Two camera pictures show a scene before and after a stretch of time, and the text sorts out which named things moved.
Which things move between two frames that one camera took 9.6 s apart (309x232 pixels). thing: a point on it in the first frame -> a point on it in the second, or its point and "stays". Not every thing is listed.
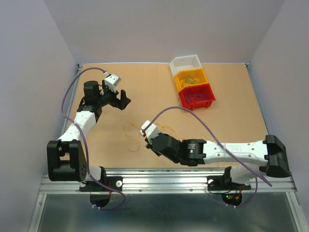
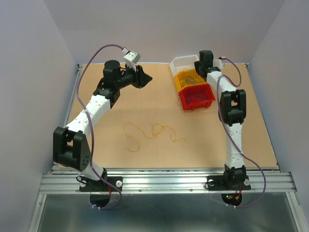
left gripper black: (121, 103) -> (141, 78)
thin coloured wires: (192, 96) -> (149, 135)
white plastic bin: (179, 63) stays
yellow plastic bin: (185, 78) stays
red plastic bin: (197, 96) stays
